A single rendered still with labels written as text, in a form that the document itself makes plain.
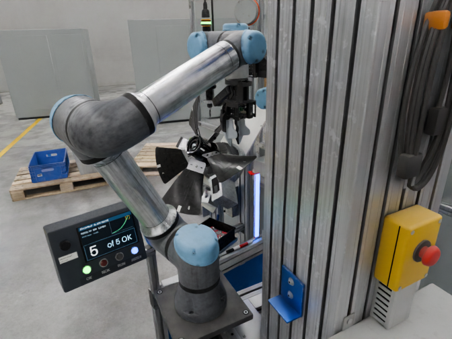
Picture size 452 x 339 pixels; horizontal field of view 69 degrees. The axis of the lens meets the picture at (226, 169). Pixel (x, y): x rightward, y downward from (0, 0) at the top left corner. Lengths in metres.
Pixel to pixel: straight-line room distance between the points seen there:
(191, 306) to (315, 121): 0.62
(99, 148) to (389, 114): 0.50
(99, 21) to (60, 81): 5.34
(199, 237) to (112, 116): 0.40
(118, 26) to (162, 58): 6.77
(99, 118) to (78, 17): 13.13
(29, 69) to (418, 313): 8.62
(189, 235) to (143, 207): 0.14
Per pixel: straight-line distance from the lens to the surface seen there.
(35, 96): 8.93
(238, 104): 0.97
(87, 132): 0.66
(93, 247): 1.09
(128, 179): 0.83
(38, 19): 13.99
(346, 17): 0.52
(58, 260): 1.08
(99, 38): 13.68
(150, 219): 0.91
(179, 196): 1.70
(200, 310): 0.95
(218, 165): 1.55
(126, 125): 0.64
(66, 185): 4.45
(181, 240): 0.87
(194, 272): 0.88
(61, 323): 2.64
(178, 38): 7.03
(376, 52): 0.49
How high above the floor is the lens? 1.76
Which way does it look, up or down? 23 degrees down
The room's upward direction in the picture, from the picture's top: 2 degrees counter-clockwise
